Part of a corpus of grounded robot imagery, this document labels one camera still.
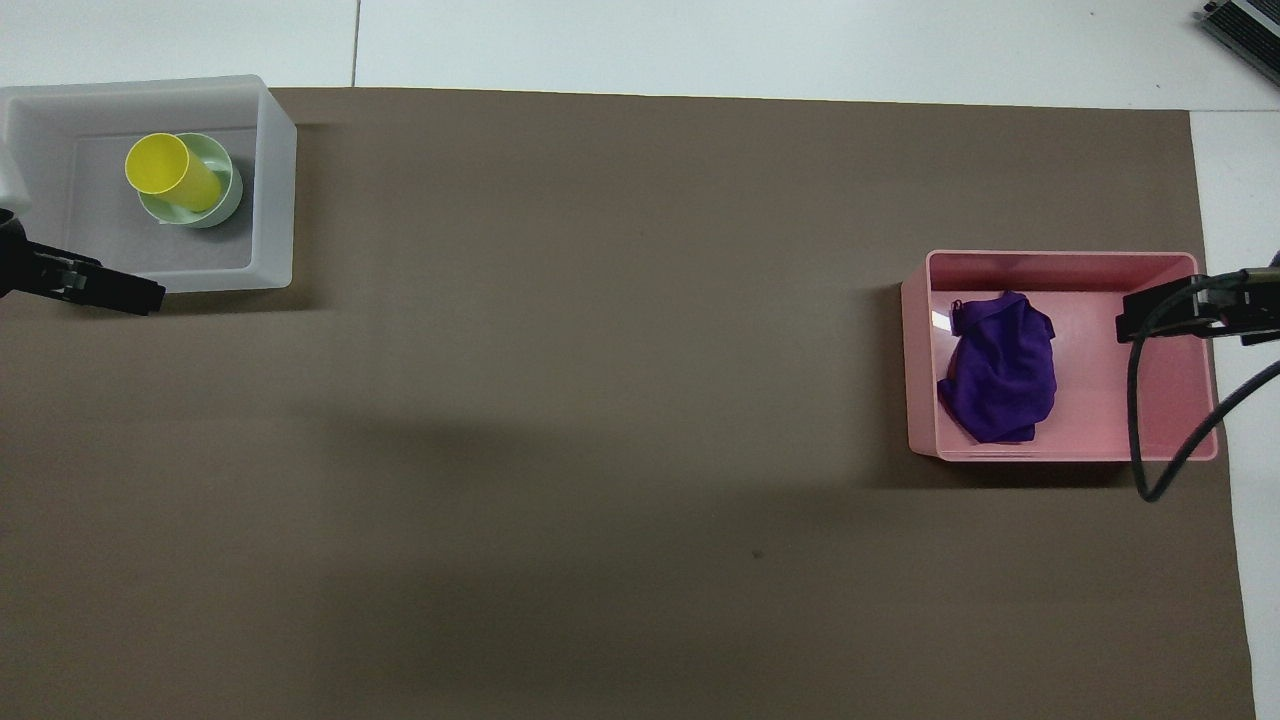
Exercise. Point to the pink plastic box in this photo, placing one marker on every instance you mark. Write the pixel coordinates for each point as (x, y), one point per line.
(1090, 400)

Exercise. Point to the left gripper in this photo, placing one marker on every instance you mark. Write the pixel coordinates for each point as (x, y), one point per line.
(18, 265)

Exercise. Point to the yellow plastic cup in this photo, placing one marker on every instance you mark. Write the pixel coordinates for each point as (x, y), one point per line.
(157, 163)

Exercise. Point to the purple cloth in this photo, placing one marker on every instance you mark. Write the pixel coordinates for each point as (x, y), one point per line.
(1000, 375)

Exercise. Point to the light green bowl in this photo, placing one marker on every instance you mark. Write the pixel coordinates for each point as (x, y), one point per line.
(172, 213)

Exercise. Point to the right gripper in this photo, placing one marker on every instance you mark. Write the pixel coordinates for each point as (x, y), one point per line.
(1265, 322)

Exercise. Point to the white translucent plastic box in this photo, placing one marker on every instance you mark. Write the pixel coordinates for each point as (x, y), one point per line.
(275, 200)

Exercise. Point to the grey device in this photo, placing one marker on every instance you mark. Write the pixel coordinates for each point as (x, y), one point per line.
(1245, 25)

